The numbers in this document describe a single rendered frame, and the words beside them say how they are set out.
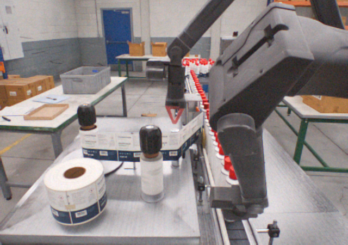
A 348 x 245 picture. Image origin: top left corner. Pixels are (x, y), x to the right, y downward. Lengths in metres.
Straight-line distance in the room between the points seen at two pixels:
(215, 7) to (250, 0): 7.88
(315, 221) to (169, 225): 0.55
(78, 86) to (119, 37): 6.13
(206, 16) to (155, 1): 7.87
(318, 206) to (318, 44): 0.98
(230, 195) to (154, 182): 0.35
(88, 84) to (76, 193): 2.04
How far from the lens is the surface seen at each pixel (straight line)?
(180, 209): 0.93
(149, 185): 0.91
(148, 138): 0.81
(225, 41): 0.96
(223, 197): 0.64
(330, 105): 2.53
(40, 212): 1.04
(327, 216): 1.14
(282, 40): 0.21
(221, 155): 0.92
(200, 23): 0.73
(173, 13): 8.47
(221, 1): 0.73
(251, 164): 0.40
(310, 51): 0.22
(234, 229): 0.88
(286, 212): 1.08
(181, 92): 0.77
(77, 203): 0.87
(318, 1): 0.80
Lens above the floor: 1.51
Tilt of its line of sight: 20 degrees down
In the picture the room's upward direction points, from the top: straight up
